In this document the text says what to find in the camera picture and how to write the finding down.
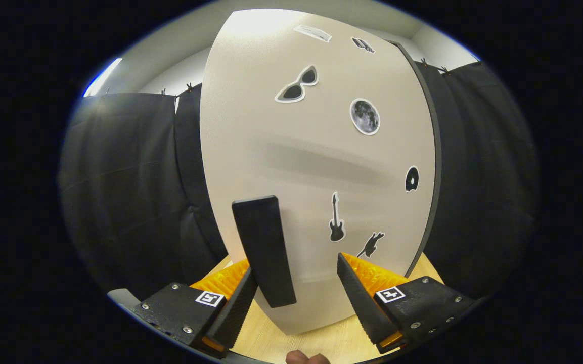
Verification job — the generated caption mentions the long ceiling light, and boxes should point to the long ceiling light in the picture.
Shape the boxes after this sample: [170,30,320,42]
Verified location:
[83,57,123,98]

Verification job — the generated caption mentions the black backdrop cloth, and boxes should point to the black backdrop cloth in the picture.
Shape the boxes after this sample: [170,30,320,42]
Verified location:
[59,60,540,301]

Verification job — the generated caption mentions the black door handle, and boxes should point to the black door handle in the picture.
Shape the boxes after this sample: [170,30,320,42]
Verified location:
[232,195,297,308]

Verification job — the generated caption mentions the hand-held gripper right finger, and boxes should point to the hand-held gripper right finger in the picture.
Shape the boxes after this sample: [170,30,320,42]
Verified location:
[337,253,475,354]

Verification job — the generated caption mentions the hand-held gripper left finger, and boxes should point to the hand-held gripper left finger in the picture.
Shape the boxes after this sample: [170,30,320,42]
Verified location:
[128,259,259,358]

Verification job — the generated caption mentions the beige shoe cabinet door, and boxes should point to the beige shoe cabinet door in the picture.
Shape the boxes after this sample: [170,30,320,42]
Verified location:
[199,9,437,335]

